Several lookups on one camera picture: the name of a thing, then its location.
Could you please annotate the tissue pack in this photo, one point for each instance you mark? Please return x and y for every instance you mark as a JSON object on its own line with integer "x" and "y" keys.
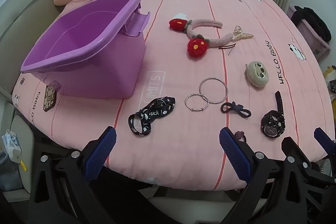
{"x": 11, "y": 145}

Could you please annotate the pink printed bedsheet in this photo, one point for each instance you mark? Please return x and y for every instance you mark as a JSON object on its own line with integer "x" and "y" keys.
{"x": 183, "y": 69}

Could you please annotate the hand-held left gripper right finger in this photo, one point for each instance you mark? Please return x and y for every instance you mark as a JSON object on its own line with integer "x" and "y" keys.
{"x": 235, "y": 153}

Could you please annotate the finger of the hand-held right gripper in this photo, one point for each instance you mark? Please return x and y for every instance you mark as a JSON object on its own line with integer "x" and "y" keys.
{"x": 321, "y": 136}
{"x": 291, "y": 150}

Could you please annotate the grey upholstered headboard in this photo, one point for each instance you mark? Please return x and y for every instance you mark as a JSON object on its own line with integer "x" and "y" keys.
{"x": 26, "y": 3}

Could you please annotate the black wrist watch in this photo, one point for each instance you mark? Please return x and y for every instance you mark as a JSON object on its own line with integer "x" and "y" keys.
{"x": 271, "y": 124}

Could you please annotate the yellow plush toy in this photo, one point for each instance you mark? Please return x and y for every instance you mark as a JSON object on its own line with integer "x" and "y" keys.
{"x": 331, "y": 74}

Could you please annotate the pink headband with red flowers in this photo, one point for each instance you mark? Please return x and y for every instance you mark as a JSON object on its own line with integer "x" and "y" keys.
{"x": 195, "y": 47}

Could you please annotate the purple plastic bin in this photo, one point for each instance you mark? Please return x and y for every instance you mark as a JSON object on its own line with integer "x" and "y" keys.
{"x": 78, "y": 29}

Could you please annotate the pearl hair claw clip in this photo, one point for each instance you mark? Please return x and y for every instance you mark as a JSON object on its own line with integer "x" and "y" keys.
{"x": 242, "y": 35}

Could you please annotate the dark thin hairpin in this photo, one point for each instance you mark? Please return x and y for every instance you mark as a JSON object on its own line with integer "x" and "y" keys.
{"x": 225, "y": 47}

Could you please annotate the black clothing pile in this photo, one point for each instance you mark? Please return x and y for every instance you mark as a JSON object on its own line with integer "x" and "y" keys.
{"x": 312, "y": 20}

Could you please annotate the round plush sloth pouch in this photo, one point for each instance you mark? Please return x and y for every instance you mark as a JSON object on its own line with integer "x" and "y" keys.
{"x": 258, "y": 74}

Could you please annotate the dark grey container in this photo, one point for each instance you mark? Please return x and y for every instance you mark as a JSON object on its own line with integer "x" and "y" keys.
{"x": 9, "y": 174}

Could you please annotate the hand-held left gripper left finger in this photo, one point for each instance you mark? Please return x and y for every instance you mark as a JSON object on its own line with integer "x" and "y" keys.
{"x": 101, "y": 153}

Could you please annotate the pink storage box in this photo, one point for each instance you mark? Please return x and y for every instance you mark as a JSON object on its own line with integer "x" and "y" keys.
{"x": 312, "y": 43}

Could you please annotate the small silver bangle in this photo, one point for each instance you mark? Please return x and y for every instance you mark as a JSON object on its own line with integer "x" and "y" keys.
{"x": 185, "y": 102}

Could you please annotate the large silver bangle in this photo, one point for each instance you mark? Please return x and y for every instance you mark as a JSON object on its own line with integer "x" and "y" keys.
{"x": 213, "y": 78}

